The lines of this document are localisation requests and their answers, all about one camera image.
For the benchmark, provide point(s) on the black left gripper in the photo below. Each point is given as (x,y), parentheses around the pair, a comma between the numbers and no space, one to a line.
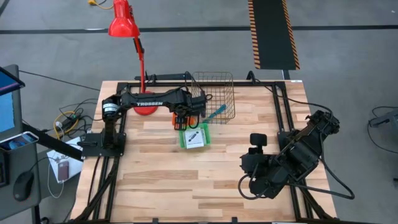
(194,105)

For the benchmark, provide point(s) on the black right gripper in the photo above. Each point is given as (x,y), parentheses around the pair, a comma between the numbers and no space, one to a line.
(273,174)

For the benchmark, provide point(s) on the white and green acer box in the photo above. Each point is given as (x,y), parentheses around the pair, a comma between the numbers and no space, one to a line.
(194,139)

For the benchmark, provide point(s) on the teal pen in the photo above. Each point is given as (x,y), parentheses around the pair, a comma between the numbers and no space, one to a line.
(217,111)

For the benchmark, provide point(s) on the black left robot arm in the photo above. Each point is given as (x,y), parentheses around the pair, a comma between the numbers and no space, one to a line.
(149,102)

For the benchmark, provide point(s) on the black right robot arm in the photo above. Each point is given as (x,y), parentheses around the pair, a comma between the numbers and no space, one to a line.
(304,149)

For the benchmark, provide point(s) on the orange plastic bin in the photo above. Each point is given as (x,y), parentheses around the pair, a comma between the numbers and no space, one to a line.
(192,121)

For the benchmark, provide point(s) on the green plastic bin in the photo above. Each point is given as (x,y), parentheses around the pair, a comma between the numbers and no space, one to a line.
(206,137)

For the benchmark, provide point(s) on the black power strip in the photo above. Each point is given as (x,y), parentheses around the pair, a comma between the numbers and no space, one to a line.
(164,76)

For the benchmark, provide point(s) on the black power adapter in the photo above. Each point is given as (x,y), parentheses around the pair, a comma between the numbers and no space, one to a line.
(69,121)

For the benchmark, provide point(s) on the red desk lamp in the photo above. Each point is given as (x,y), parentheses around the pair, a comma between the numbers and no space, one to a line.
(124,25)

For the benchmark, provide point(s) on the maroon power bank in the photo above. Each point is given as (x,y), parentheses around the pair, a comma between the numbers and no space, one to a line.
(63,171)

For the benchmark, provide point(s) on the black yellow-striped floor mat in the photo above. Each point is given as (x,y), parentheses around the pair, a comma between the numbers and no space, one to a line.
(273,34)

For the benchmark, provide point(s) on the black diagonal bar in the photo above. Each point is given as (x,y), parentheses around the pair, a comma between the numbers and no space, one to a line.
(53,143)

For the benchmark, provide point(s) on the white paper sheet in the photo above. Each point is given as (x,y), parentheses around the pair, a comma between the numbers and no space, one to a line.
(54,158)

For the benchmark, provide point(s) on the black tripod stand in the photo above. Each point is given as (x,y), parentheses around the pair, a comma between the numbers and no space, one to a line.
(385,119)

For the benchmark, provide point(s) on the yellow plug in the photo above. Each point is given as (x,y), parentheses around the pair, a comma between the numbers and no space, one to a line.
(92,2)

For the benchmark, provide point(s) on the smartphone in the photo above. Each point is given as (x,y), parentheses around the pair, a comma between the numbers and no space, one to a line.
(18,141)

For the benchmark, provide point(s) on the grey desk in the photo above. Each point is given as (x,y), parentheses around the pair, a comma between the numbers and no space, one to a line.
(18,161)

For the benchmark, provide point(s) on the black computer mouse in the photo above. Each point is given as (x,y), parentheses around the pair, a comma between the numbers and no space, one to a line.
(23,186)

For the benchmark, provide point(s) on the computer monitor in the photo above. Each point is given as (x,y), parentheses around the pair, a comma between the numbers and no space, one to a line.
(6,112)

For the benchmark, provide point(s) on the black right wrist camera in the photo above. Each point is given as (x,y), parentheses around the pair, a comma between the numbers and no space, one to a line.
(258,139)

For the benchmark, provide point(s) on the black aluminium table frame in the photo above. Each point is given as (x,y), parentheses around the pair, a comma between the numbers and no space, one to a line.
(248,84)

